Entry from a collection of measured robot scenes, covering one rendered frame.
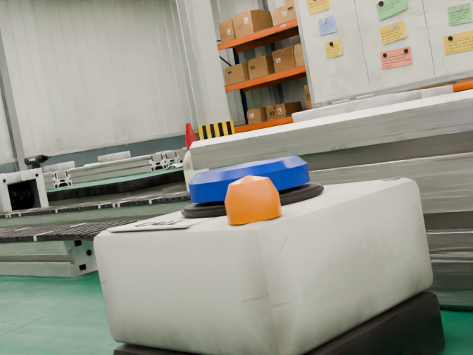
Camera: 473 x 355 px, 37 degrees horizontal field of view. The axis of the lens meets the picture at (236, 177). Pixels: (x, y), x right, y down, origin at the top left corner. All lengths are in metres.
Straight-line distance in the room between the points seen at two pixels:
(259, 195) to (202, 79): 8.54
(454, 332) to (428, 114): 0.08
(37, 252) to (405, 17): 3.12
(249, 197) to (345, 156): 0.14
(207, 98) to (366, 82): 5.11
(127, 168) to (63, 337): 3.25
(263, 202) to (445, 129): 0.11
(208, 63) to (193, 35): 0.44
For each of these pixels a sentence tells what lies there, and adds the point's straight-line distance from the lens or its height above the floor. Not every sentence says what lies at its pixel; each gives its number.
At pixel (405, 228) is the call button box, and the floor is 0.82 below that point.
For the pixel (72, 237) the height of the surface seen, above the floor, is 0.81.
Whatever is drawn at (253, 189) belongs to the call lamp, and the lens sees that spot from 0.19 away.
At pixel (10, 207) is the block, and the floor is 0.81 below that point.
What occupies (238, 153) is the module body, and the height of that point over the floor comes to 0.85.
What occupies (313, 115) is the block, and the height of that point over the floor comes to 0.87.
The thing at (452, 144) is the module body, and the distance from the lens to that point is 0.29.
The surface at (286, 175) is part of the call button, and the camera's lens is 0.22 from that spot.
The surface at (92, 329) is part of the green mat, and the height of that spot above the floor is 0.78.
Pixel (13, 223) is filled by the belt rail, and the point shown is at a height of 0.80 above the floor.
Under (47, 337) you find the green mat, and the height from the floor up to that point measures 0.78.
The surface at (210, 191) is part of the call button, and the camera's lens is 0.22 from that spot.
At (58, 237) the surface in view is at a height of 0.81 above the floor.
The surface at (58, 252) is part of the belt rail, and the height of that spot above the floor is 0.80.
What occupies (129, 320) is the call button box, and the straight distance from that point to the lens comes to 0.23.
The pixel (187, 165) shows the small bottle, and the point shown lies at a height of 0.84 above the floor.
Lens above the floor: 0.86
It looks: 3 degrees down
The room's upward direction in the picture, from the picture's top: 10 degrees counter-clockwise
